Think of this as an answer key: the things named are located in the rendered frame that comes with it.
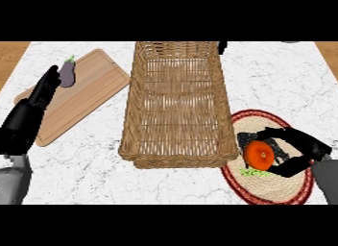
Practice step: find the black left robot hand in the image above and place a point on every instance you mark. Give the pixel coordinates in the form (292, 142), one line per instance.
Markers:
(19, 123)

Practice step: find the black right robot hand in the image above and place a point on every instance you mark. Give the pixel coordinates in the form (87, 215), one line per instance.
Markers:
(299, 141)

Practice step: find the orange squash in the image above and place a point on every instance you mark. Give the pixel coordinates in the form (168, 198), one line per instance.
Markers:
(259, 155)

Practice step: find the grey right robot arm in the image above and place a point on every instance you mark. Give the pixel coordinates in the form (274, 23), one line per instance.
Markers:
(332, 181)

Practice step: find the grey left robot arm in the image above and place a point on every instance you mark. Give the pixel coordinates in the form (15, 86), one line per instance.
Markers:
(6, 182)

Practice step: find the round woven red-rimmed placemat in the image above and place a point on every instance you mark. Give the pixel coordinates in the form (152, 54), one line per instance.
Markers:
(270, 185)

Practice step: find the wicker basket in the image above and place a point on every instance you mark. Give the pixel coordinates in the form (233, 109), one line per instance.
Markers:
(177, 105)

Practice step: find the wooden cutting board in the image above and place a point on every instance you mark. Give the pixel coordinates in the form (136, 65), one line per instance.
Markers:
(77, 96)

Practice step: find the purple eggplant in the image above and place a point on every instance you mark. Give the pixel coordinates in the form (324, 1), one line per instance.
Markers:
(66, 74)

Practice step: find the black object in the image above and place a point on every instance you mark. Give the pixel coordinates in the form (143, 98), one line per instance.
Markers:
(221, 47)

